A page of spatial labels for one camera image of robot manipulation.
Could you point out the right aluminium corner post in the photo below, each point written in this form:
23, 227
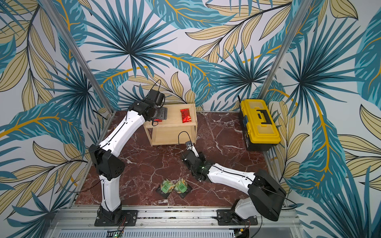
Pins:
297, 21

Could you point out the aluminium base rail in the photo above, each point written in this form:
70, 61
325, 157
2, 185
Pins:
171, 222

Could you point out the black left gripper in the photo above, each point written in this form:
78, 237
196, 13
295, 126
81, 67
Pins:
163, 113

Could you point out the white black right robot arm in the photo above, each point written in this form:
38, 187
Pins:
265, 195

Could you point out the left aluminium corner post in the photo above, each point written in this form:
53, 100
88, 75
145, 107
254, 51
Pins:
53, 14

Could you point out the light wooden two-tier shelf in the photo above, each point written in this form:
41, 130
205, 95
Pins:
173, 131

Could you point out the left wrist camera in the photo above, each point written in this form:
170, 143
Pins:
155, 98

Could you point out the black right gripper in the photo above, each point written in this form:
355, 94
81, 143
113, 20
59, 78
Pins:
189, 159

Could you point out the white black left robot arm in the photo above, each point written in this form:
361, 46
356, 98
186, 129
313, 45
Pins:
105, 157

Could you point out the aluminium corner post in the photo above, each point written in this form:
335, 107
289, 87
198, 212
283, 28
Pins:
297, 21
53, 14

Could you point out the yellow black toolbox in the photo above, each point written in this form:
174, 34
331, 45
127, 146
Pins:
258, 127

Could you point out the green tea bag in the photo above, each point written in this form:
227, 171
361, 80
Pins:
165, 188
182, 188

